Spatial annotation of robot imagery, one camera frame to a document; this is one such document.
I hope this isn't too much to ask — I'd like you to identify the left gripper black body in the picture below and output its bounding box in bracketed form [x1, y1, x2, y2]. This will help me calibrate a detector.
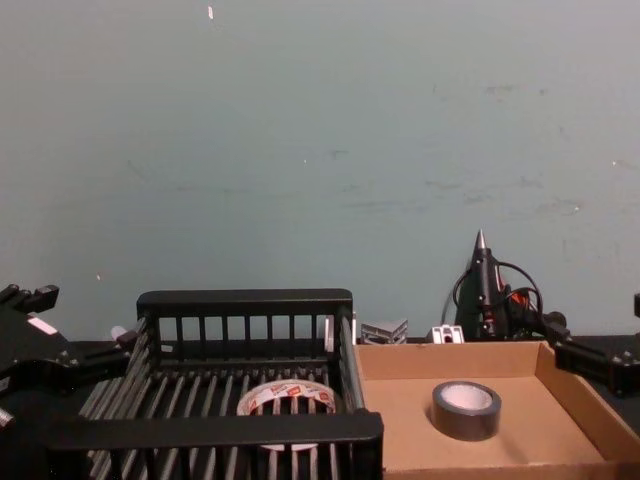
[0, 303, 77, 402]

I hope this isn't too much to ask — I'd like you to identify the silver tape roll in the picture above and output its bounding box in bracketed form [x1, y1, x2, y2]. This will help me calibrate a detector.
[431, 380, 503, 442]

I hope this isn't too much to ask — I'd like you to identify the white tape roll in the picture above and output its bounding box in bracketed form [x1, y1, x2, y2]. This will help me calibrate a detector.
[237, 380, 345, 454]

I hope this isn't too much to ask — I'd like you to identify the black table cloth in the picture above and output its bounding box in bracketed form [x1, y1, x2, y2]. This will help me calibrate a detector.
[0, 332, 640, 480]

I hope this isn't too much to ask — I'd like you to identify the black rack with steel bars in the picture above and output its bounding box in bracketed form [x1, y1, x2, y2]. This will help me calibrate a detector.
[44, 287, 385, 480]

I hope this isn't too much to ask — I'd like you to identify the shallow brown cardboard tray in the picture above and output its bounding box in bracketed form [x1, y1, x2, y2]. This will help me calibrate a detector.
[352, 339, 640, 480]

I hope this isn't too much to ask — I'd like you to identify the black corded tool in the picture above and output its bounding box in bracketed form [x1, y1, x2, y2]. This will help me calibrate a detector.
[442, 228, 569, 344]

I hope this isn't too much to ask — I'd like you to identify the small white slotted bracket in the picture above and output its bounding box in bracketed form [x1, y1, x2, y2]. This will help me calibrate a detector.
[430, 323, 466, 345]

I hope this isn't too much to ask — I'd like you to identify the pale wall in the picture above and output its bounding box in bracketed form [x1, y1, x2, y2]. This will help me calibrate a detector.
[0, 0, 640, 346]

